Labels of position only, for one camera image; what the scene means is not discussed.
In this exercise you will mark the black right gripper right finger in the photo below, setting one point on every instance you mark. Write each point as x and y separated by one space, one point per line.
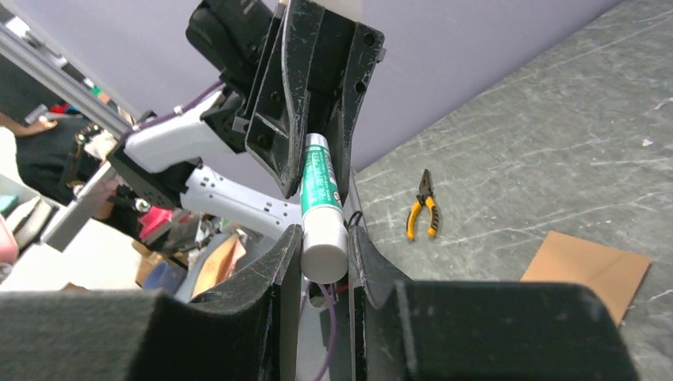
405 329

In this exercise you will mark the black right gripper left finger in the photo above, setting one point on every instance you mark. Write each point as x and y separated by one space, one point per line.
245 328

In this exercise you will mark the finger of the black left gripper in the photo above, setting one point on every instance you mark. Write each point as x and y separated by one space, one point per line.
277 130
362 54

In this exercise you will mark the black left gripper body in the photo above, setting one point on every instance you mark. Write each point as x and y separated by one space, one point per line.
251 22

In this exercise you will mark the green white glue stick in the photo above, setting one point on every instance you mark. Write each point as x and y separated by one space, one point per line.
324 249

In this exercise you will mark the brown paper envelope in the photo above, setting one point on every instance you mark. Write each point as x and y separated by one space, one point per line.
614 275

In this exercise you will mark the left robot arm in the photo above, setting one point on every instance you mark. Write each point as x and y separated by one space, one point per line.
161 159

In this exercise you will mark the stack of papers and folders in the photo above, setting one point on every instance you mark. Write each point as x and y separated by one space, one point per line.
207 267

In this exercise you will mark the yellow handled pliers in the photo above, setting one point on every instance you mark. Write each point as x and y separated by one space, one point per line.
424 200

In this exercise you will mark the aluminium frame rail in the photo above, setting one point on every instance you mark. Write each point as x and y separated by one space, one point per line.
43 146

